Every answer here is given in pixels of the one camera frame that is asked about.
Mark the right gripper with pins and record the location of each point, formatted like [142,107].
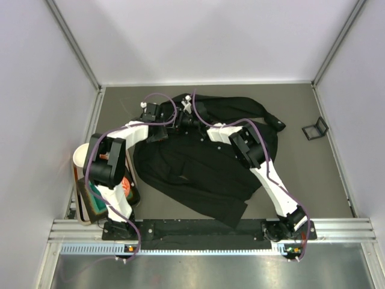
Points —
[183,121]

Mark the white paper cup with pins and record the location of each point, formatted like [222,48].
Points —
[80,154]

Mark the orange white patterned ball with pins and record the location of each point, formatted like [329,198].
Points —
[126,188]

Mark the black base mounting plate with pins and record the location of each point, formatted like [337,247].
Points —
[210,234]

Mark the aluminium frame rail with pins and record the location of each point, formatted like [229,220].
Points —
[350,230]

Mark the black button shirt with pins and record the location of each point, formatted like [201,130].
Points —
[202,175]

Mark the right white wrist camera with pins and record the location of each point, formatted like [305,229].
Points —
[187,106]

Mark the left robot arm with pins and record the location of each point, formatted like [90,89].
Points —
[104,163]

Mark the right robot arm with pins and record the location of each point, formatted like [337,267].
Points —
[251,150]

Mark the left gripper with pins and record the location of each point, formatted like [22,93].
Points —
[162,132]

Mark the small black open box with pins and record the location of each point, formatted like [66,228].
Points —
[317,130]

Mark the black box green lining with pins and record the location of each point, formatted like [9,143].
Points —
[91,209]

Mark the white slotted cable duct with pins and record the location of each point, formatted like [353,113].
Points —
[126,250]

